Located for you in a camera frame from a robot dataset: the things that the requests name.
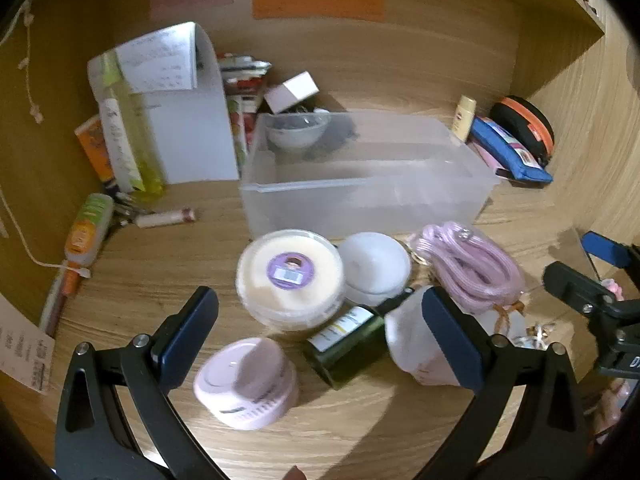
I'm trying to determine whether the wooden desktop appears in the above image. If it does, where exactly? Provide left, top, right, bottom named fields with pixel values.
left=50, top=87, right=618, bottom=480

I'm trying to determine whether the knotted wall string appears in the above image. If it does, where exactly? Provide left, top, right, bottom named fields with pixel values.
left=17, top=4, right=46, bottom=124

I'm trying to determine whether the crumpled paper receipt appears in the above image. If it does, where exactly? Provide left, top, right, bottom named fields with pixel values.
left=0, top=292, right=56, bottom=397

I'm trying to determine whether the printed white receipt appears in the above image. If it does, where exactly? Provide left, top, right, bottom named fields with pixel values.
left=115, top=22, right=199, bottom=94

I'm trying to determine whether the green and orange tube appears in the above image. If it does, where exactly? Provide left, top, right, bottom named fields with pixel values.
left=64, top=193, right=115, bottom=267

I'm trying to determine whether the orange pen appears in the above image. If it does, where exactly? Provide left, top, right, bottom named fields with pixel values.
left=39, top=260, right=83, bottom=339

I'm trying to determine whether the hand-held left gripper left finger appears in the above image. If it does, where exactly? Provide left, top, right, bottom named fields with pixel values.
left=54, top=286, right=236, bottom=480

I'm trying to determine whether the orange printed box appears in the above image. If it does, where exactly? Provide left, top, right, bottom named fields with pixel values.
left=75, top=115, right=117, bottom=184

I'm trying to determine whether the stack of snack packets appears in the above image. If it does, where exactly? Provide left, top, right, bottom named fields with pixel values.
left=216, top=52, right=273, bottom=163

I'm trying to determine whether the white drawstring pouch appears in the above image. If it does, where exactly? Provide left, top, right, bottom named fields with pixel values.
left=384, top=285, right=527, bottom=389

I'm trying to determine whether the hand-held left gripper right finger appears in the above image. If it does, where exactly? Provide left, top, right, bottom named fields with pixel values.
left=406, top=286, right=589, bottom=480

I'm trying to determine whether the pink flat box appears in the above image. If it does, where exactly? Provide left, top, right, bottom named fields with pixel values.
left=467, top=141, right=512, bottom=179

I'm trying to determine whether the small white box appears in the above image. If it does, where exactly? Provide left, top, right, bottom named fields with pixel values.
left=263, top=72, right=320, bottom=113

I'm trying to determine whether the bundle of dark pens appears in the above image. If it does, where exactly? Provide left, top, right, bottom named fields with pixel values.
left=106, top=191, right=147, bottom=227

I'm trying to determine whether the tall white paper box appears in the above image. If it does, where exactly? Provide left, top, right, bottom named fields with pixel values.
left=144, top=22, right=241, bottom=185

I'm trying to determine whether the black and orange round case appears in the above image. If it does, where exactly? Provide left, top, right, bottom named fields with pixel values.
left=489, top=96, right=555, bottom=169

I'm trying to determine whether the round container with purple label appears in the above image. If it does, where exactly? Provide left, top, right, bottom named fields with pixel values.
left=236, top=229, right=347, bottom=331

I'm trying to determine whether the clear plastic storage box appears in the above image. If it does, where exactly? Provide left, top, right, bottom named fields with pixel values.
left=239, top=112, right=501, bottom=241

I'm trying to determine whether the pink rope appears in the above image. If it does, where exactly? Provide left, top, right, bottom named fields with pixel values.
left=416, top=221, right=526, bottom=312

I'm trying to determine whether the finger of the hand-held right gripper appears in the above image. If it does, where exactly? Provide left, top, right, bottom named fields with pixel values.
left=581, top=231, right=640, bottom=269
left=543, top=261, right=620, bottom=322

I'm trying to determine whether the white cable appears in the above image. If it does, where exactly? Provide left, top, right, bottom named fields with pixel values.
left=0, top=190, right=94, bottom=280

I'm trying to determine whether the gold chain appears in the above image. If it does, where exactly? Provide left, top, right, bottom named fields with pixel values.
left=522, top=321, right=557, bottom=348

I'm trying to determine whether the glass bowl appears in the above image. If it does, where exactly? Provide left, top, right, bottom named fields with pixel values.
left=265, top=113, right=331, bottom=150

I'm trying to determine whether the small cream bottle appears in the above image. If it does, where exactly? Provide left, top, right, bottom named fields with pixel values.
left=451, top=95, right=477, bottom=144

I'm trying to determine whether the dark green glass bottle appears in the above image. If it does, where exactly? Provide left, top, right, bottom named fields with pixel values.
left=304, top=287, right=417, bottom=389

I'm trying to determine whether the pink round container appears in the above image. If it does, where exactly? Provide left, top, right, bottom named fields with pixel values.
left=194, top=337, right=300, bottom=431

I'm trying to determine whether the pink lip balm tube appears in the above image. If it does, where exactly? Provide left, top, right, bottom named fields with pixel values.
left=135, top=206, right=197, bottom=230

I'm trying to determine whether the blue pencil case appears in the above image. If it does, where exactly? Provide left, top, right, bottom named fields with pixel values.
left=470, top=116, right=554, bottom=189

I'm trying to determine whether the yellow-green liquid bottle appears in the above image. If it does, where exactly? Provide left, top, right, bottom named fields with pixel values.
left=87, top=52, right=166, bottom=196

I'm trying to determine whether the white round lid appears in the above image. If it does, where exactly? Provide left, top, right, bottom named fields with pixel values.
left=339, top=232, right=412, bottom=307

